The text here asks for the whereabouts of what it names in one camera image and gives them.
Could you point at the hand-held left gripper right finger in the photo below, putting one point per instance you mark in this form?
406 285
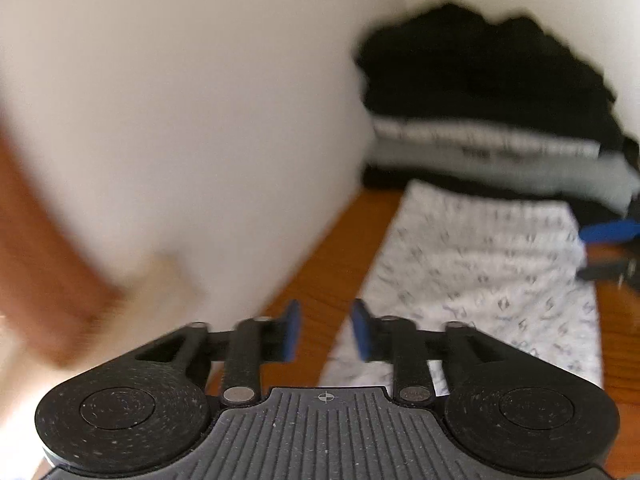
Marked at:
362 332

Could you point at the white patterned garment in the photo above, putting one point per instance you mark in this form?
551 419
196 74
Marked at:
450 135
475 260

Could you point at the folded grey garment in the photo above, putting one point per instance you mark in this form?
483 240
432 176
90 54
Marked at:
450 160

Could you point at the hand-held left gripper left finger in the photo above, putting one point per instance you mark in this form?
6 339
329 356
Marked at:
292 332

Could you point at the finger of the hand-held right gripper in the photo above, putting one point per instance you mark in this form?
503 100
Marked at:
610 270
610 232

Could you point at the orange-brown curtain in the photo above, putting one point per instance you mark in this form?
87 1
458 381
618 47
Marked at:
45 240

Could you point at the folded white patterned garment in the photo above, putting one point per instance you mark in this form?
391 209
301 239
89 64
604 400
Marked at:
450 135

